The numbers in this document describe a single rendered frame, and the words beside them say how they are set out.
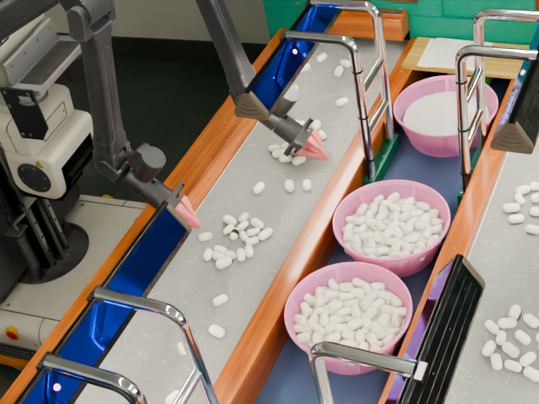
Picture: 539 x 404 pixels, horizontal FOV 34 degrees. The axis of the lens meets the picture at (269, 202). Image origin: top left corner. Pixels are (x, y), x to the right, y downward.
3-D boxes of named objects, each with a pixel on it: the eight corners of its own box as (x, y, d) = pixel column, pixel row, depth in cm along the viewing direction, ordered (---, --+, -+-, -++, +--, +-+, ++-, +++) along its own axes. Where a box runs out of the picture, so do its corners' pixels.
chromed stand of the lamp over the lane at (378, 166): (305, 183, 230) (276, 35, 201) (334, 136, 243) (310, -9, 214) (374, 194, 222) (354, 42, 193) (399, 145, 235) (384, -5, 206)
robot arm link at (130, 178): (127, 170, 206) (115, 184, 202) (138, 154, 201) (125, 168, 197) (151, 187, 207) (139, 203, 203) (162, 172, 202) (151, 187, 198)
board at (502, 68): (401, 69, 245) (401, 65, 245) (417, 39, 255) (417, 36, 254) (522, 80, 232) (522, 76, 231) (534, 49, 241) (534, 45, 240)
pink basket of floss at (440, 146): (422, 178, 224) (419, 148, 218) (380, 123, 244) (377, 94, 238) (517, 143, 227) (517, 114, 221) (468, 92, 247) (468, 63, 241)
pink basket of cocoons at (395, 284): (271, 371, 187) (263, 342, 181) (318, 280, 204) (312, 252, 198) (391, 401, 176) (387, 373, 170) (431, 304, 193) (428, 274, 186)
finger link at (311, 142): (341, 140, 224) (312, 118, 223) (330, 157, 219) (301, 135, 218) (328, 154, 229) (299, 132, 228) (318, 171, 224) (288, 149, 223)
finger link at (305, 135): (338, 146, 222) (308, 123, 221) (327, 163, 217) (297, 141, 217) (325, 159, 227) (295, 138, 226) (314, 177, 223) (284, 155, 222)
